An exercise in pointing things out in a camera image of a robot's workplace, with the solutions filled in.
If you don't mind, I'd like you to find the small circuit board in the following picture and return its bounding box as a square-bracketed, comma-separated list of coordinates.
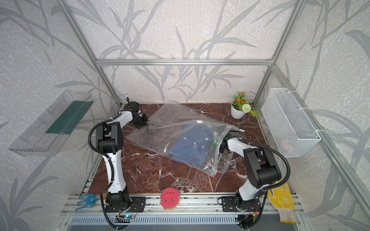
[115, 214, 137, 223]

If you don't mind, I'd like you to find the white wire basket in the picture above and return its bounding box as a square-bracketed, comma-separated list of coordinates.
[262, 88, 321, 157]

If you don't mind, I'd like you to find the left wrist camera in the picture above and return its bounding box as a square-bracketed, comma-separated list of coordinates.
[124, 97, 141, 112]

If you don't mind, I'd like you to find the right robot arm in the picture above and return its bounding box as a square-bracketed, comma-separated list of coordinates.
[219, 131, 291, 215]

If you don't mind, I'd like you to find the yellow work glove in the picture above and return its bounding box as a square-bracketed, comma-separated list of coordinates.
[267, 183, 297, 224]

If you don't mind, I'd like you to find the clear plastic wall shelf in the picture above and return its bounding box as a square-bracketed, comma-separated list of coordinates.
[9, 90, 94, 157]

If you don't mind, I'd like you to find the blue plastic clip tool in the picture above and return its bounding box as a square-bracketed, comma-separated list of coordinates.
[75, 193, 98, 212]

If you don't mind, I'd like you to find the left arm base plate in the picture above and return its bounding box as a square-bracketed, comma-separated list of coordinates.
[105, 196, 146, 213]

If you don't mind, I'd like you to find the blue checked shirt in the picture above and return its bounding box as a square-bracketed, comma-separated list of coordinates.
[167, 123, 220, 168]

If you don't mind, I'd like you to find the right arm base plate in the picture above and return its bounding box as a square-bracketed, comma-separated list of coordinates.
[217, 196, 261, 213]

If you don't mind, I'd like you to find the pink round sponge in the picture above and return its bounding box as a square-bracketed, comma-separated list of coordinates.
[160, 187, 180, 210]

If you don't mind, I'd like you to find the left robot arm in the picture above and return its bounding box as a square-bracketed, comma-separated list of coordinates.
[88, 109, 148, 213]

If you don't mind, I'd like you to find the clear vacuum bag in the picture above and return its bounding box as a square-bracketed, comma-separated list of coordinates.
[126, 103, 241, 177]

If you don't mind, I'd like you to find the potted flower plant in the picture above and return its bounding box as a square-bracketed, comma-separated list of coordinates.
[231, 92, 258, 119]

